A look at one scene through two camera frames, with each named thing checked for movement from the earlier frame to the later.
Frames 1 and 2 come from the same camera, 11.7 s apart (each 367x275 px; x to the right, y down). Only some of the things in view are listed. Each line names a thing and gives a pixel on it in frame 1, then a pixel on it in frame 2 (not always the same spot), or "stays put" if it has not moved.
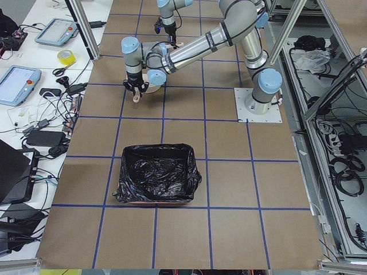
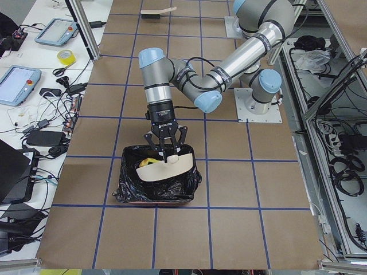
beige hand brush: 170,47 -> 155,14
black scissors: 59,71 stays put
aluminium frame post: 81,19 stays put
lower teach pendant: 16,83 stays put
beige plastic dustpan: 150,89 -> 174,167
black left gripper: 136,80 -> 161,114
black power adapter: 45,138 stays put
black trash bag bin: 158,173 stays put
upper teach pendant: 57,32 stays put
